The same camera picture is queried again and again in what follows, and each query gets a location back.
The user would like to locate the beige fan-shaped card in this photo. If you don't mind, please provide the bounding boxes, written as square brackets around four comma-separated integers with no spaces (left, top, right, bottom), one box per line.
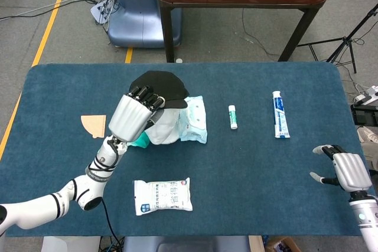
[80,114,107,139]

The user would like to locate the white green glue stick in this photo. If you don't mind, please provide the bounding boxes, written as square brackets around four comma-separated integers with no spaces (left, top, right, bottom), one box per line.
[227,104,239,130]

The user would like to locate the black tripod stand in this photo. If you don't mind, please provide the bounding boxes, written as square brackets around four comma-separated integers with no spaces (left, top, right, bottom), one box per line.
[296,2,378,74]

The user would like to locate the black baseball cap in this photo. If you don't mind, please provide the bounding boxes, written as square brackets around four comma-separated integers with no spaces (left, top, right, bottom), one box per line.
[129,70,190,110]

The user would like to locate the white plastic bin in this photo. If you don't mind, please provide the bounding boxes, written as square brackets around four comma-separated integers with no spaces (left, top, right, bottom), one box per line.
[41,235,101,252]

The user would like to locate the white panel with plugs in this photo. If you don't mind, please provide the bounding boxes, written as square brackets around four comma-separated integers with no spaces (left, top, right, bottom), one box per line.
[90,0,115,25]

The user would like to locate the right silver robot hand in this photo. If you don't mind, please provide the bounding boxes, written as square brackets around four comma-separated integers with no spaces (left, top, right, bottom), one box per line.
[309,144,373,192]

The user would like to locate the thin black floor cable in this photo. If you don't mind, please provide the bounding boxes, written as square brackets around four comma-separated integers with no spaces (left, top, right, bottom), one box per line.
[241,8,280,57]

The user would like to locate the beige wooden board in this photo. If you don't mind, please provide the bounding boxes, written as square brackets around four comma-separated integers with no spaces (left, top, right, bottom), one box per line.
[249,235,265,252]

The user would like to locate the blue grey machine base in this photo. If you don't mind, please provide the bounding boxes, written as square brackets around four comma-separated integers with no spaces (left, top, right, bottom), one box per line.
[106,0,183,48]

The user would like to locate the white beige sneaker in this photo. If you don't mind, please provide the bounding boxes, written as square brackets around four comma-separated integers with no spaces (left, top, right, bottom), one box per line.
[357,126,378,143]

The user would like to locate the white power strip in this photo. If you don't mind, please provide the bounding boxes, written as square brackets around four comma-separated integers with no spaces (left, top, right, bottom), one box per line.
[353,85,378,106]

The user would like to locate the white printed snack bag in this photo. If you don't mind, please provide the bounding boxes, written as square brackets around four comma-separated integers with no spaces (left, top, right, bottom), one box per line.
[133,177,194,217]

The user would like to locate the black cables under table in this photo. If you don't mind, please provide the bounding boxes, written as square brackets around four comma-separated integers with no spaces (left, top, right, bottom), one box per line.
[99,235,125,252]

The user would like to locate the white teal plastic pack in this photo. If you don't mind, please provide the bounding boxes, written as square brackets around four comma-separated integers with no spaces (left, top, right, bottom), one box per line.
[129,107,181,149]

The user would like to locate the brown cardboard box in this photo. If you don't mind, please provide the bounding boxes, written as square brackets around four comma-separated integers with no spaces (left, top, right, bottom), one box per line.
[265,235,302,252]

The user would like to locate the blue white toothpaste tube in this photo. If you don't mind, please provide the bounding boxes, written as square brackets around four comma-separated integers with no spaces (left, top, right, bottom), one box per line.
[272,90,291,139]

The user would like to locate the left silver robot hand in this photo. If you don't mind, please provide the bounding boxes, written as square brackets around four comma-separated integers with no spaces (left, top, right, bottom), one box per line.
[108,85,166,143]

